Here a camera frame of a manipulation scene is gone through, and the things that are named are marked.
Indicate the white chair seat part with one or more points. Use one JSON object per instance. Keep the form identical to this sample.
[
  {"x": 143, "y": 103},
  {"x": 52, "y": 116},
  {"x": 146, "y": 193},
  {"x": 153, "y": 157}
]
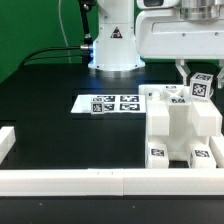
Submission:
[{"x": 180, "y": 143}]

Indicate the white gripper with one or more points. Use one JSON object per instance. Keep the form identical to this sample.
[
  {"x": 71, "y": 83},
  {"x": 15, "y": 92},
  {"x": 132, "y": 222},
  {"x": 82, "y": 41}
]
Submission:
[{"x": 162, "y": 34}]

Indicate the white right rail block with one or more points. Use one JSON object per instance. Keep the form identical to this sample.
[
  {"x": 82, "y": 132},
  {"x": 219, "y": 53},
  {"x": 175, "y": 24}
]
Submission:
[{"x": 217, "y": 148}]

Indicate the white chair back long part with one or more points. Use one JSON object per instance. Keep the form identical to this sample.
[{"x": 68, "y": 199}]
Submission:
[{"x": 206, "y": 118}]

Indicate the white left rail block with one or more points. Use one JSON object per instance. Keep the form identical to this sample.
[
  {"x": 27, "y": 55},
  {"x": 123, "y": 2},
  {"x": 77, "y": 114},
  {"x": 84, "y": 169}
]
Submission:
[{"x": 7, "y": 140}]

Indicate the white marker sheet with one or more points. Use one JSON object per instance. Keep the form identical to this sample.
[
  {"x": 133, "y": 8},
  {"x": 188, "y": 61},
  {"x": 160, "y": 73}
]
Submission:
[{"x": 112, "y": 103}]

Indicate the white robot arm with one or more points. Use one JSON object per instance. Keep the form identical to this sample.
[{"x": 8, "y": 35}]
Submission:
[{"x": 131, "y": 31}]

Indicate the white rail block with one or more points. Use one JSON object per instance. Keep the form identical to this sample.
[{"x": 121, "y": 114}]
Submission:
[
  {"x": 217, "y": 148},
  {"x": 7, "y": 140}
]

